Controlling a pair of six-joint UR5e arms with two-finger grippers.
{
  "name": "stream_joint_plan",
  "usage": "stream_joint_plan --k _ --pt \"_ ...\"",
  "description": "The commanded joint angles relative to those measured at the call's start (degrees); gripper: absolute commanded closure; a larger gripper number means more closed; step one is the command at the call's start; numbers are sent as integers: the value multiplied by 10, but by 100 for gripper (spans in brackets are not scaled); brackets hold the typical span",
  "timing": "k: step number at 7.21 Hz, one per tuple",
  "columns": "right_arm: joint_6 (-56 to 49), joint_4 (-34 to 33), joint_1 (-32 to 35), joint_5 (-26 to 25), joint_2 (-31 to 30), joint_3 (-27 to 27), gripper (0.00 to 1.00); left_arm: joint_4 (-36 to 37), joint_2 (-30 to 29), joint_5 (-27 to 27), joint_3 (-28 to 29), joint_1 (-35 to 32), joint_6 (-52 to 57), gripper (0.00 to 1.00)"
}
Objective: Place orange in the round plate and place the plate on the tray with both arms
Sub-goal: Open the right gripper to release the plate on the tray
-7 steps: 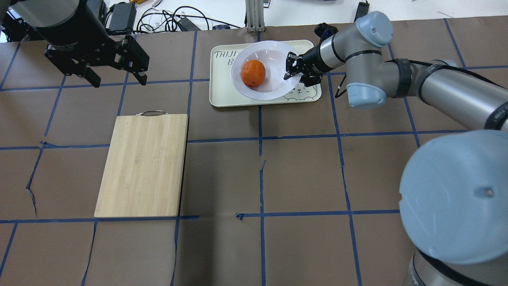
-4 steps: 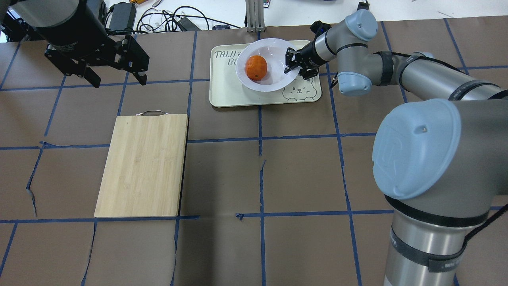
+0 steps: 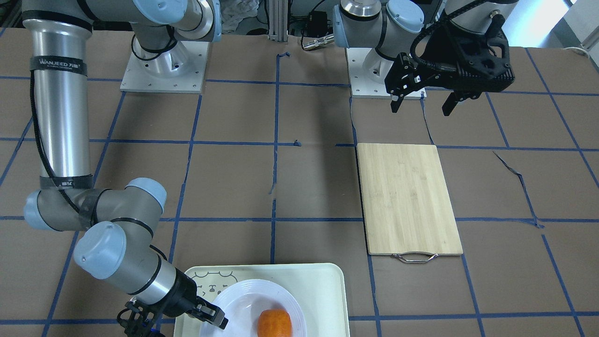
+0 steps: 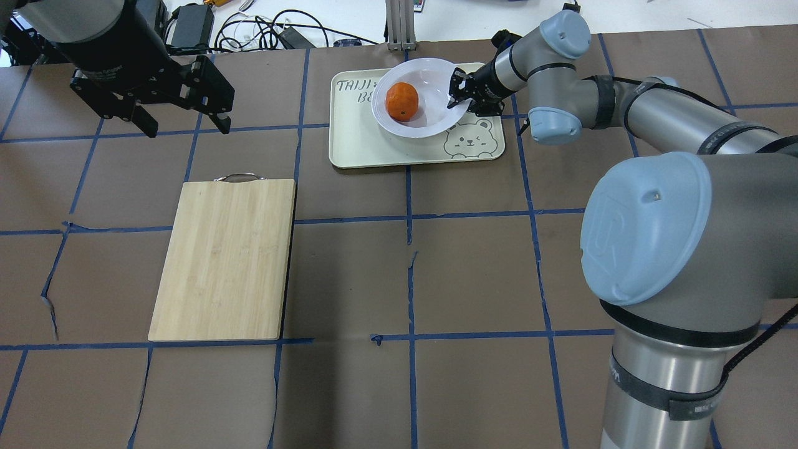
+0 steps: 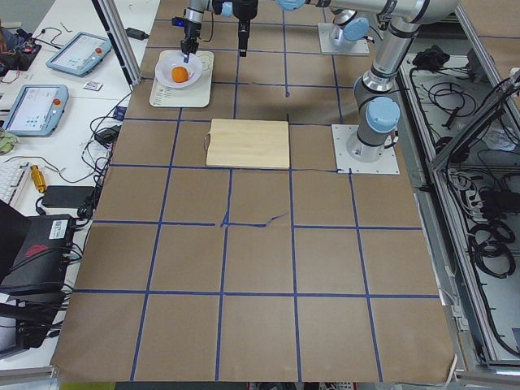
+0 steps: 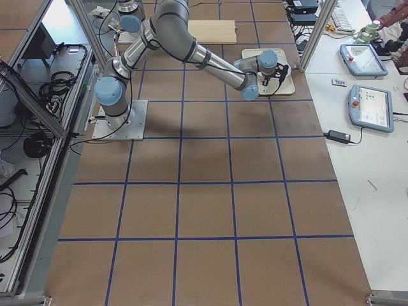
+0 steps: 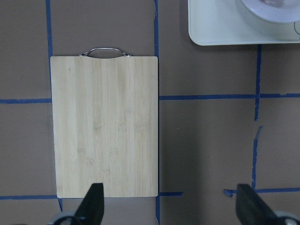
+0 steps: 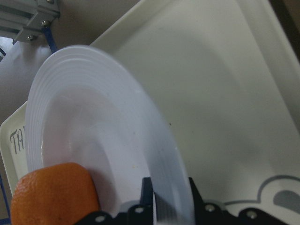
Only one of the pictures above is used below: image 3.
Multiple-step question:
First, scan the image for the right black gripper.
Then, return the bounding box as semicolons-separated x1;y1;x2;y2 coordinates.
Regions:
117;267;228;337

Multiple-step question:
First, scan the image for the white round plate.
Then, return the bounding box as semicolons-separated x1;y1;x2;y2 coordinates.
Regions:
199;279;308;337

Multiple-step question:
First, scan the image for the orange fruit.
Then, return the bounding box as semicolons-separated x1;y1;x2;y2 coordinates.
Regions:
257;309;292;337

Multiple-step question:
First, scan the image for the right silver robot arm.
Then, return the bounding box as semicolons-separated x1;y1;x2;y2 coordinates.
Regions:
22;0;227;337

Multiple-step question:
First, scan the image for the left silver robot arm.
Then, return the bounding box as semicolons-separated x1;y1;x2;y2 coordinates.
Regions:
333;0;517;116

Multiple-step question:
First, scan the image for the cream bear tray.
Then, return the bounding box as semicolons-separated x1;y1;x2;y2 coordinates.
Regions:
174;263;350;337

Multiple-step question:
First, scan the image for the bamboo cutting board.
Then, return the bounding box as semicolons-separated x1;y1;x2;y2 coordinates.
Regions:
357;143;463;263

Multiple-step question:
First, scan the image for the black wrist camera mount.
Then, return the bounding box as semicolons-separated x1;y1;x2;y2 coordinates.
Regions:
410;13;515;92

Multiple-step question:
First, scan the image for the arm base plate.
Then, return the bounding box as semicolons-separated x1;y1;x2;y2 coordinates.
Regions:
120;40;211;94
345;47;427;100

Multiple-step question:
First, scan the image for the aluminium frame post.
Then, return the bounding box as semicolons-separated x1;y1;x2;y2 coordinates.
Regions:
265;0;289;43

